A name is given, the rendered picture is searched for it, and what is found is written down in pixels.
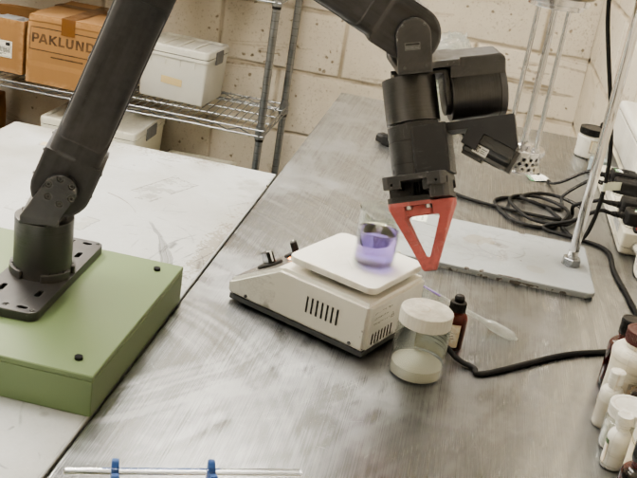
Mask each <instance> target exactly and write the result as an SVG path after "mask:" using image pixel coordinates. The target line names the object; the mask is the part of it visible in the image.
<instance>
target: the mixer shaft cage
mask: <svg viewBox="0 0 637 478"><path fill-rule="evenodd" d="M540 11H541V7H539V6H537V7H536V11H535V16H534V20H533V24H532V28H531V32H530V36H529V41H528V45H527V48H526V52H525V57H524V61H523V65H522V70H521V73H520V77H519V85H518V89H517V94H516V97H515V101H514V106H513V110H512V114H513V113H514V114H515V116H516V115H517V111H518V107H519V100H520V95H521V91H522V87H523V84H524V79H525V75H526V71H527V66H528V63H529V59H530V55H531V50H532V46H533V42H534V39H535V34H536V30H537V22H538V18H539V15H540ZM558 12H559V10H554V9H551V13H550V18H549V22H548V26H547V29H546V36H545V41H544V45H543V49H542V52H541V56H540V60H539V65H538V69H537V75H536V79H535V84H534V88H533V92H532V96H531V99H530V104H529V108H528V112H527V116H526V120H525V124H524V128H523V132H522V136H521V140H519V153H520V154H521V156H520V158H519V160H518V162H517V164H516V165H515V167H514V168H517V169H516V170H515V169H513V171H512V172H511V173H515V174H520V175H536V174H538V173H539V168H538V167H539V163H540V160H541V159H542V158H543V157H544V155H545V150H544V149H543V148H542V147H540V146H539V143H540V140H541V135H542V131H543V127H544V123H545V120H546V116H547V112H548V108H549V104H550V100H551V97H552V93H553V89H554V85H555V78H556V73H557V70H558V66H559V62H560V58H561V54H562V50H563V47H564V43H565V39H566V35H567V31H568V27H569V23H570V20H571V16H572V13H571V12H567V13H566V17H565V21H564V25H563V29H562V32H561V36H560V40H559V45H558V49H557V53H556V56H555V63H554V67H553V71H552V75H551V79H550V83H549V87H548V91H547V95H546V99H545V102H544V106H543V110H542V114H541V118H540V123H539V126H538V130H537V137H536V141H535V144H534V143H531V142H529V141H530V140H529V139H528V137H529V134H530V130H531V126H532V122H533V117H534V114H535V110H536V106H537V99H538V95H539V90H540V87H541V83H542V79H543V75H544V71H545V67H546V63H547V59H548V55H549V51H550V47H551V43H552V40H553V35H554V31H555V24H556V20H557V16H558ZM520 169H522V171H521V170H520Z"/></svg>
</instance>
